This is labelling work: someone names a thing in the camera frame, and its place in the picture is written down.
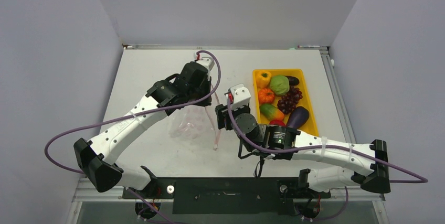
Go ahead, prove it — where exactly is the black loop cable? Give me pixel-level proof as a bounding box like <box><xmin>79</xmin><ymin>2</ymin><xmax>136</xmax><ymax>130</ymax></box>
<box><xmin>238</xmin><ymin>138</ymin><xmax>276</xmax><ymax>178</ymax></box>

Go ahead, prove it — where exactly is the red grape bunch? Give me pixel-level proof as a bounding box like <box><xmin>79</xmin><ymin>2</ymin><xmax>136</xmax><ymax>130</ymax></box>
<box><xmin>277</xmin><ymin>86</ymin><xmax>303</xmax><ymax>115</ymax></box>

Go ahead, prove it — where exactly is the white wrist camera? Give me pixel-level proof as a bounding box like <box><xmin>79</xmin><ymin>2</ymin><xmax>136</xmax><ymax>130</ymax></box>
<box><xmin>225</xmin><ymin>83</ymin><xmax>251</xmax><ymax>111</ymax></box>
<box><xmin>194</xmin><ymin>53</ymin><xmax>215</xmax><ymax>72</ymax></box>

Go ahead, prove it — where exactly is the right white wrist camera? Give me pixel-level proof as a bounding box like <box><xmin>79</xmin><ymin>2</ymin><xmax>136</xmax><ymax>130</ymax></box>
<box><xmin>225</xmin><ymin>83</ymin><xmax>251</xmax><ymax>111</ymax></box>

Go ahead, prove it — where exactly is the red tomato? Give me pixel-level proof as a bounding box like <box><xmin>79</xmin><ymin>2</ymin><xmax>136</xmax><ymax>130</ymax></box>
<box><xmin>269</xmin><ymin>120</ymin><xmax>286</xmax><ymax>126</ymax></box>

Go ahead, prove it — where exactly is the green cabbage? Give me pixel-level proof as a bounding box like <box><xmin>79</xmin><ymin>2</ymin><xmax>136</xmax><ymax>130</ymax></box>
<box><xmin>269</xmin><ymin>75</ymin><xmax>290</xmax><ymax>96</ymax></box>

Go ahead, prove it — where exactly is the long purple eggplant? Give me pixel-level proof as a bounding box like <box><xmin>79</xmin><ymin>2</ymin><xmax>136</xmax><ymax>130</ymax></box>
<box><xmin>285</xmin><ymin>76</ymin><xmax>300</xmax><ymax>86</ymax></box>

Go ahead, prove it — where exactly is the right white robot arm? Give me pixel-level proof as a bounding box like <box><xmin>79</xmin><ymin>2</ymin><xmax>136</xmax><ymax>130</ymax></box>
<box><xmin>215</xmin><ymin>104</ymin><xmax>391</xmax><ymax>197</ymax></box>

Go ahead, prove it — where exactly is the aluminium frame rail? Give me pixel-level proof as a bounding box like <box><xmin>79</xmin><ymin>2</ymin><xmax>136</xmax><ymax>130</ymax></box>
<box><xmin>73</xmin><ymin>44</ymin><xmax>387</xmax><ymax>202</ymax></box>

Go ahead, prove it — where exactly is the yellow bell pepper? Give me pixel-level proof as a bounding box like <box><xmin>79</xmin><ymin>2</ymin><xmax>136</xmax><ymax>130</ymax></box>
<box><xmin>255</xmin><ymin>71</ymin><xmax>271</xmax><ymax>89</ymax></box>

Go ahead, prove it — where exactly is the clear zip top bag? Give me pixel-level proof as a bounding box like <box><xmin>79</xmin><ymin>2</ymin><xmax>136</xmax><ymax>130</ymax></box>
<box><xmin>168</xmin><ymin>105</ymin><xmax>221</xmax><ymax>151</ymax></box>

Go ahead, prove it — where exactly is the green orange mango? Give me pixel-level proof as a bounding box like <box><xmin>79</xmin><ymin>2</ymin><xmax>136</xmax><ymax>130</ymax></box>
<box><xmin>259</xmin><ymin>103</ymin><xmax>285</xmax><ymax>121</ymax></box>

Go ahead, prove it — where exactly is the yellow plastic tray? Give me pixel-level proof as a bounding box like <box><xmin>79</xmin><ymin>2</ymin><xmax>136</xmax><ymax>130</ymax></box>
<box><xmin>252</xmin><ymin>69</ymin><xmax>318</xmax><ymax>135</ymax></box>

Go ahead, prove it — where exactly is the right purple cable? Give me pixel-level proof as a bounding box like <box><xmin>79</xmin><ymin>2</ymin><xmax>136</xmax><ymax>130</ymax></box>
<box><xmin>226</xmin><ymin>93</ymin><xmax>429</xmax><ymax>184</ymax></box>

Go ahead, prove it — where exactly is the small orange pumpkin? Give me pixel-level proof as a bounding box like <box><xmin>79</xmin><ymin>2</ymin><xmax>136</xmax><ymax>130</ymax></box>
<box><xmin>258</xmin><ymin>88</ymin><xmax>276</xmax><ymax>105</ymax></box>

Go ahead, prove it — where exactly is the dark purple eggplant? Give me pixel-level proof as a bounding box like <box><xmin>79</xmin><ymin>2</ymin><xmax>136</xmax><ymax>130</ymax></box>
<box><xmin>286</xmin><ymin>106</ymin><xmax>310</xmax><ymax>129</ymax></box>

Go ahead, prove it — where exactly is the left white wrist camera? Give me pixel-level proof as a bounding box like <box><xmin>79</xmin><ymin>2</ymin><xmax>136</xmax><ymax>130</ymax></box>
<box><xmin>194</xmin><ymin>53</ymin><xmax>215</xmax><ymax>72</ymax></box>

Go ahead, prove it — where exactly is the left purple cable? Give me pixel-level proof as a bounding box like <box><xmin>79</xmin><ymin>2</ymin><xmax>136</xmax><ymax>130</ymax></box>
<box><xmin>44</xmin><ymin>50</ymin><xmax>222</xmax><ymax>175</ymax></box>

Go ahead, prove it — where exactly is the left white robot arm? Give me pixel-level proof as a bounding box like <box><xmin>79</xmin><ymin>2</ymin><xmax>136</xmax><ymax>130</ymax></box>
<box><xmin>73</xmin><ymin>58</ymin><xmax>215</xmax><ymax>198</ymax></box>

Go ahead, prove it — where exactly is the purple cable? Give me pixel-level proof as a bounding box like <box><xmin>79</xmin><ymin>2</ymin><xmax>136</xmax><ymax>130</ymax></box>
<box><xmin>44</xmin><ymin>50</ymin><xmax>222</xmax><ymax>175</ymax></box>
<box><xmin>226</xmin><ymin>93</ymin><xmax>429</xmax><ymax>184</ymax></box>

